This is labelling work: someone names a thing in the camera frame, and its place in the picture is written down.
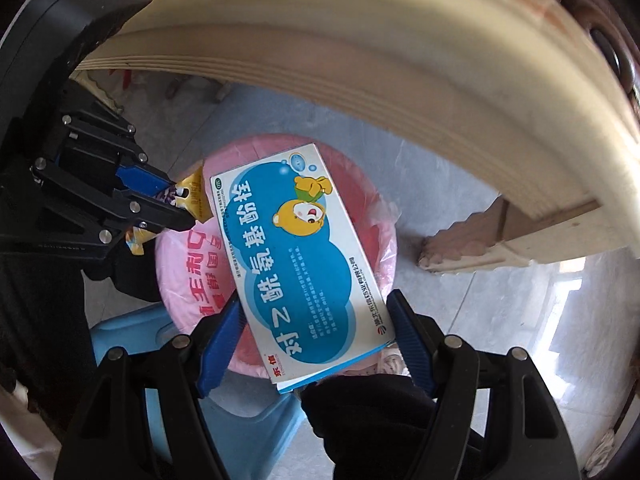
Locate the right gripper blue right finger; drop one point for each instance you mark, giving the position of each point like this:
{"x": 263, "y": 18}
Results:
{"x": 415, "y": 337}

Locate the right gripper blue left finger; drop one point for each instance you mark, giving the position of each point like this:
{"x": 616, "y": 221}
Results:
{"x": 216, "y": 338}

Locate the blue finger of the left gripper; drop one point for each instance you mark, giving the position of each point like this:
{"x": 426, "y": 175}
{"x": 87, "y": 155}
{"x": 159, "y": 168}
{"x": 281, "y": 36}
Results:
{"x": 147, "y": 181}

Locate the yellow snack wrapper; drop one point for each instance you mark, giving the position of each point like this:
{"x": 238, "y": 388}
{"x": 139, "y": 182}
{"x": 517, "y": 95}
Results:
{"x": 188, "y": 194}

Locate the blue bear medicine box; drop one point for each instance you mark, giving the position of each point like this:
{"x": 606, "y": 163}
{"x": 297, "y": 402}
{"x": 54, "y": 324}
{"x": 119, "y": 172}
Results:
{"x": 306, "y": 286}

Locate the pink lined trash bin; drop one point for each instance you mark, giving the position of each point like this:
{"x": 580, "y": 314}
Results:
{"x": 192, "y": 268}

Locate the pink sneaker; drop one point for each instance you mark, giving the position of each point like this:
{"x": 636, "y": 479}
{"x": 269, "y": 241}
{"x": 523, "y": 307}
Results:
{"x": 388, "y": 361}

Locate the light blue plastic stool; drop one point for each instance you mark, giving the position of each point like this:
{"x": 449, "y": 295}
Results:
{"x": 251, "y": 424}

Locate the brown leather sofa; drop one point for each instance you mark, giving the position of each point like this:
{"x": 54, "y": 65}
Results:
{"x": 607, "y": 30}

